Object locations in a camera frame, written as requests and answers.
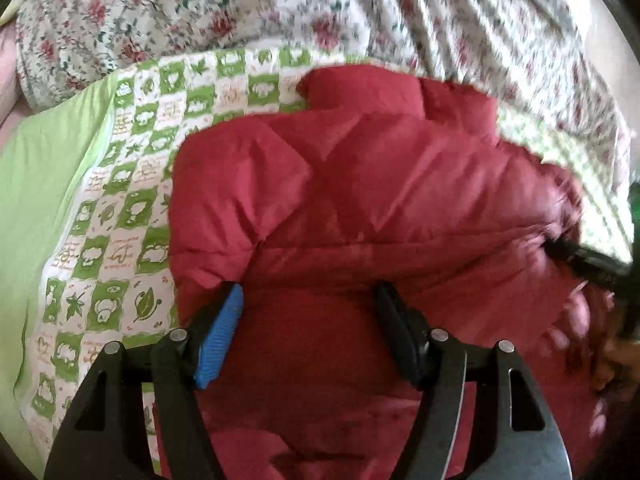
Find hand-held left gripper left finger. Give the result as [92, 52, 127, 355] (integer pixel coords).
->
[44, 282, 246, 480]

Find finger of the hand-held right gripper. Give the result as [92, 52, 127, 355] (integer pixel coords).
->
[542, 236, 640, 292]

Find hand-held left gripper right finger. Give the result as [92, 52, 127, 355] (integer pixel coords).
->
[375, 282, 574, 480]

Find red quilted jacket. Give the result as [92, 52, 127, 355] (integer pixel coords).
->
[152, 66, 621, 480]

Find person's right hand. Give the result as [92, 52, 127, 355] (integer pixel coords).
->
[547, 280, 640, 401]

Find green checkered blanket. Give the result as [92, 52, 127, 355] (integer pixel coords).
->
[0, 46, 638, 480]

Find floral bed sheet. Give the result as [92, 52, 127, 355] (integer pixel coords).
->
[12, 0, 636, 186]

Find pink blanket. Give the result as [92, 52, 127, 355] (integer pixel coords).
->
[0, 24, 26, 133]

